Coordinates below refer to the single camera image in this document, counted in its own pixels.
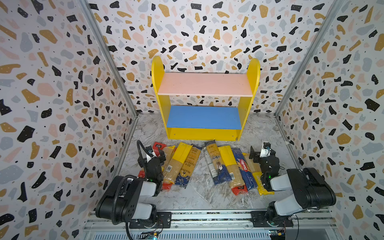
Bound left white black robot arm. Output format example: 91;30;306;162
95;150;166;228

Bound yellow Statime spaghetti bag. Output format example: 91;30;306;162
243;153;275;196

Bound red top spaghetti bag far-left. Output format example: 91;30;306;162
137;141;167;179

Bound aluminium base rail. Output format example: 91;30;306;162
80;208;343;240

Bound clear yellow spaghetti bag left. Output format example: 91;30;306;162
162;146;176;192

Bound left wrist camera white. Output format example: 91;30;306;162
145;146;157;161

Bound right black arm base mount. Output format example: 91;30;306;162
251;211;294;228

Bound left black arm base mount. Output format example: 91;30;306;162
129;212;172;230

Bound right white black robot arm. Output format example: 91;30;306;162
249;142;336;227

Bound yellow shelf pink blue boards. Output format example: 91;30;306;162
151;56;261;141

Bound white label spaghetti bag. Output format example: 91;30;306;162
204;147;220;186

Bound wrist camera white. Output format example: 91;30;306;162
260;142;271;158
145;146;157;161

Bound yellow navy spaghetti bag figure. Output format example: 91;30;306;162
205;140;231;183

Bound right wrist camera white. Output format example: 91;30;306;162
260;142;271;158

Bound dark blue spaghetti bag left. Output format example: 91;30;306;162
175;145;202;188

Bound yellow top spaghetti bag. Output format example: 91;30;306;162
163;143;193;184
219;146;245;189

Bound blue Barilla spaghetti box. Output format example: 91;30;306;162
232;148;258;191

